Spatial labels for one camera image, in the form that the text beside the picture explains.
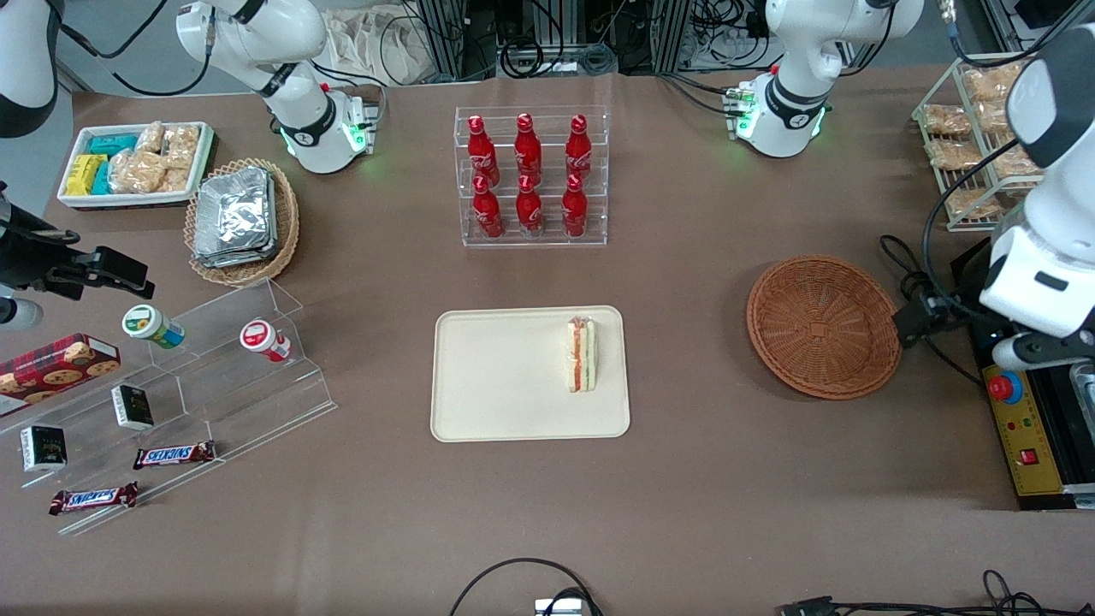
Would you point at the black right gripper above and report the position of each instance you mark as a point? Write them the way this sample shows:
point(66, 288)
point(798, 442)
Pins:
point(24, 253)

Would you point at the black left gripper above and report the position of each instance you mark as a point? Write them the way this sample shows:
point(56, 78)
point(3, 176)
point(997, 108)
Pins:
point(964, 295)

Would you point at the triangle sandwich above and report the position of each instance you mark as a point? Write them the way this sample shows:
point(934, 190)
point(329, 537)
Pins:
point(583, 355)

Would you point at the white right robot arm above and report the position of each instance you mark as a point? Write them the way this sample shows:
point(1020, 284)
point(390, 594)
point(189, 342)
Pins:
point(291, 34)

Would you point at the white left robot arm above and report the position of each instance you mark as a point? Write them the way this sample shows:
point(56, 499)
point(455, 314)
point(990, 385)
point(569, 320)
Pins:
point(796, 85)

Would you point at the white snack tray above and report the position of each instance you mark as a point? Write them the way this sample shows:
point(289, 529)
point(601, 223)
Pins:
point(128, 199)

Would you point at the brown wicker basket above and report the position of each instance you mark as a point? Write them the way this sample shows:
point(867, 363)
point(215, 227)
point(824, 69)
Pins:
point(825, 329)

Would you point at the light wicker basket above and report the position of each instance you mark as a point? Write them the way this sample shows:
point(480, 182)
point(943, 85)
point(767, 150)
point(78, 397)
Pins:
point(287, 222)

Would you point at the beige plastic tray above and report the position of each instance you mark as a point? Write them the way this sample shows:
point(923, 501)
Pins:
point(505, 376)

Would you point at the green lidded cup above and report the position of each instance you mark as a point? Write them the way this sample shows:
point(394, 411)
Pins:
point(147, 323)

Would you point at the teal snack pack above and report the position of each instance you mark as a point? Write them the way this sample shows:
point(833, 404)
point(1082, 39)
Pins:
point(111, 145)
point(102, 178)

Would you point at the red tartan cookie box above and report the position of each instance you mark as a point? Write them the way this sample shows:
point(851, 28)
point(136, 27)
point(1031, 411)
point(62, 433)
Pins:
point(51, 372)

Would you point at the yellow snack pack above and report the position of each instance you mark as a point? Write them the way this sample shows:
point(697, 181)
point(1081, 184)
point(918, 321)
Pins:
point(84, 174)

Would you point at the red emergency stop button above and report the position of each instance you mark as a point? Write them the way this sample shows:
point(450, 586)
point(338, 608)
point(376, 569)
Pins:
point(1005, 389)

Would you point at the clear rice cracker pack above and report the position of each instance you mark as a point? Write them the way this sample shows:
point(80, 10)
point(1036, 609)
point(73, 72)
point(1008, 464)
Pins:
point(150, 137)
point(181, 145)
point(135, 173)
point(174, 180)

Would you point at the bagged pastry pack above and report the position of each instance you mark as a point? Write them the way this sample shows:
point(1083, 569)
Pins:
point(992, 115)
point(954, 154)
point(1018, 164)
point(971, 203)
point(945, 120)
point(991, 83)

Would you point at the small black box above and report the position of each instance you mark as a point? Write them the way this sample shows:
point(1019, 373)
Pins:
point(133, 407)
point(43, 447)

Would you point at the silver foil packet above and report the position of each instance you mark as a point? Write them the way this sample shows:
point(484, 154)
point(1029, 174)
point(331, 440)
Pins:
point(233, 210)
point(235, 260)

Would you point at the red lidded cup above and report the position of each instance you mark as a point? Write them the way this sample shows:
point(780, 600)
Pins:
point(259, 336)

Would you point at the metal food container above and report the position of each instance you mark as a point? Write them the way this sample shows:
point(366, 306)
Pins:
point(1085, 398)

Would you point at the Snickers chocolate bar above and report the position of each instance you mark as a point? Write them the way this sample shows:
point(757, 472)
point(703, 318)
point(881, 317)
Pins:
point(174, 455)
point(94, 498)

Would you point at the black machine with yellow panel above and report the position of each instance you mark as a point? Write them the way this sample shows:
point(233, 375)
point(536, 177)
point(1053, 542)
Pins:
point(1044, 479)

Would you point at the clear acrylic stepped display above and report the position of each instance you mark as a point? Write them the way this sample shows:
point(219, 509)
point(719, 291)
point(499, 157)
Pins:
point(257, 402)

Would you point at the red cola bottle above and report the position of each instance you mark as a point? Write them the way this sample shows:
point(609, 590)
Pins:
point(575, 212)
point(529, 212)
point(482, 154)
point(579, 150)
point(528, 150)
point(488, 214)

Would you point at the white cloth bag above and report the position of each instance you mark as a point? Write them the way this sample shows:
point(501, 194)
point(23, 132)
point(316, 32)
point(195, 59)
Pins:
point(376, 47)

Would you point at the clear acrylic bottle rack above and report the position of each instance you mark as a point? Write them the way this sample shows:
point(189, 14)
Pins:
point(547, 244)

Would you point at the small grey device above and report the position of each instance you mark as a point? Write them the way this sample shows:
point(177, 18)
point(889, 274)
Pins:
point(560, 607)

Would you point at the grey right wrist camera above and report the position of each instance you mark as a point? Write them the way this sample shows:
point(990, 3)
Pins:
point(19, 313)

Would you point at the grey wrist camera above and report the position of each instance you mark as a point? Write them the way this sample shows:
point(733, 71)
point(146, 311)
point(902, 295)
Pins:
point(1039, 351)
point(19, 313)

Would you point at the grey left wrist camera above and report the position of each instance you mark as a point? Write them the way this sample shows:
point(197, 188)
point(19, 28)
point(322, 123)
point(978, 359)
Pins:
point(1039, 351)

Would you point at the red rocker switch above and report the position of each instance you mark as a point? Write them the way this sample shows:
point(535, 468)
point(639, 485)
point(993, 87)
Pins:
point(1028, 456)

